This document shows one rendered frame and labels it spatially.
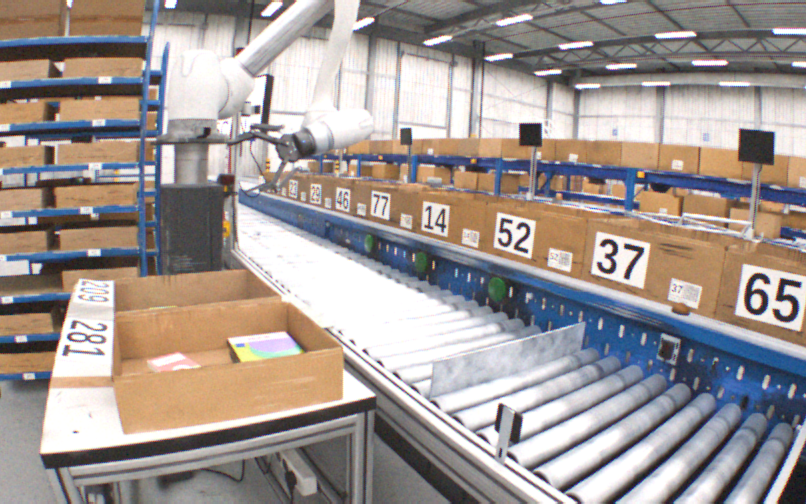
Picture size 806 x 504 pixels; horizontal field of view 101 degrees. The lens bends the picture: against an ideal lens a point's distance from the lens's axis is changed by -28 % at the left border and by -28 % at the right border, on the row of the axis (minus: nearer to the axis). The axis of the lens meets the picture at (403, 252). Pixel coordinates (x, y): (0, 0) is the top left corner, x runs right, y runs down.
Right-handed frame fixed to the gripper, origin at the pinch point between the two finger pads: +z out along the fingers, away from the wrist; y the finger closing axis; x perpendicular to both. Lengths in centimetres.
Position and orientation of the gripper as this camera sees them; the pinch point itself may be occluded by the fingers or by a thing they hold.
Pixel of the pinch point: (240, 166)
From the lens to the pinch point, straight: 124.3
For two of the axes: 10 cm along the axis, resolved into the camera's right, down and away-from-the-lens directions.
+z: -7.7, 4.1, -4.8
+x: 5.1, -0.5, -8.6
